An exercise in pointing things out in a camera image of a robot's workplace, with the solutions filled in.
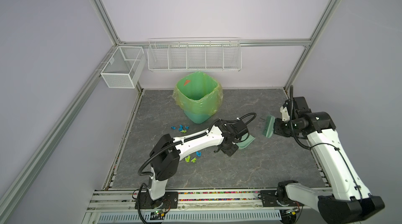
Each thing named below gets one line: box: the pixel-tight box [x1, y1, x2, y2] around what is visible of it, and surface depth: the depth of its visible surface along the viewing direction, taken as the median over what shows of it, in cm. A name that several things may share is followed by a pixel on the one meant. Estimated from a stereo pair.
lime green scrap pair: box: [184, 155, 197, 163], surface depth 88 cm
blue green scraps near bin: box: [170, 124, 190, 133], surface depth 101 cm
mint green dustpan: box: [235, 132, 256, 149], surface depth 84 cm
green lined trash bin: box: [172, 71, 225, 125], surface depth 93 cm
